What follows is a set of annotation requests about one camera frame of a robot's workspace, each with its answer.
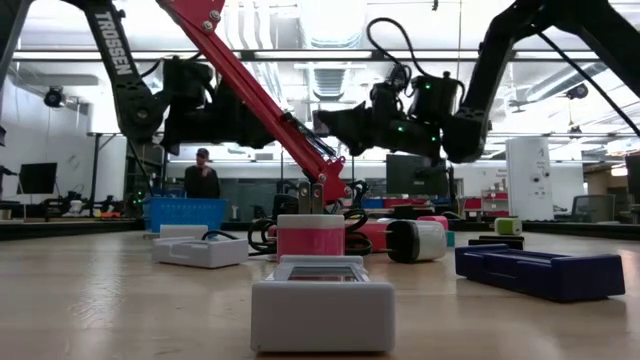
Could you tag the white column with stickers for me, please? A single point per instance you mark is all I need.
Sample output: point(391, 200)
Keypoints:
point(529, 180)

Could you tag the blue plastic basket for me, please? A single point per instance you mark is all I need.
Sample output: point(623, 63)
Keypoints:
point(185, 212)

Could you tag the white case with window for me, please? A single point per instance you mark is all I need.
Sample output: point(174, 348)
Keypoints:
point(322, 315)

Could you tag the long ceiling light strip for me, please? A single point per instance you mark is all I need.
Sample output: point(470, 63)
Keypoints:
point(310, 54)

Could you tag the silver ventilation duct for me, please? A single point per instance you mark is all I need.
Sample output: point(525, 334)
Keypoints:
point(330, 20)

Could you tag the blue storage bin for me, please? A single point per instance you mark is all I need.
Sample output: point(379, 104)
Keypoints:
point(372, 203)

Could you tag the black computer monitor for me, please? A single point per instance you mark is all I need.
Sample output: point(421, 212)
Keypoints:
point(415, 177)
point(37, 177)

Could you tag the person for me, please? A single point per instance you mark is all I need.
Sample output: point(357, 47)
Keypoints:
point(200, 182)

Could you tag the black power adapter block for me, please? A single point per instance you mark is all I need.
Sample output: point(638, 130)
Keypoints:
point(286, 205)

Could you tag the red desk lamp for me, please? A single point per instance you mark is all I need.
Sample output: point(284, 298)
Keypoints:
point(267, 105)

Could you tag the black storage rack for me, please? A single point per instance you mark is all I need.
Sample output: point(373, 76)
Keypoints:
point(150, 175)

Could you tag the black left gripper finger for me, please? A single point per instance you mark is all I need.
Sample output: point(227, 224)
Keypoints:
point(252, 134)

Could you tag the dark blue case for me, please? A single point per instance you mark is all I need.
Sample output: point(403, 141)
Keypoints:
point(550, 277)

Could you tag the background workbench with equipment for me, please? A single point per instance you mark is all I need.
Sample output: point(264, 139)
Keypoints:
point(60, 207)

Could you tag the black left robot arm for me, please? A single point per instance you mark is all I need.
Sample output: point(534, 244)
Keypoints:
point(117, 55)

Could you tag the black case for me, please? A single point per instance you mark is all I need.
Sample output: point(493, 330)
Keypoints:
point(497, 241)

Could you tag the red storage bin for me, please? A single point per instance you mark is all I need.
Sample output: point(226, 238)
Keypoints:
point(405, 202)

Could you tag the red storage shelf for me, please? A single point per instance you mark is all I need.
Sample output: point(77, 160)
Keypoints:
point(482, 204)

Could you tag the teal charger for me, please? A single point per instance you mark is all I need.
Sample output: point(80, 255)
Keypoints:
point(450, 239)

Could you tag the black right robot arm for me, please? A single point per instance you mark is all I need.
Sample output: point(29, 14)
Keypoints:
point(500, 60)

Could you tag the grey mesh office chair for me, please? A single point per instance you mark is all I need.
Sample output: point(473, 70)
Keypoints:
point(594, 207)

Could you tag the green and white charger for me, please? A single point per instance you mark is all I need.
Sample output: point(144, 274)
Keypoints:
point(508, 226)

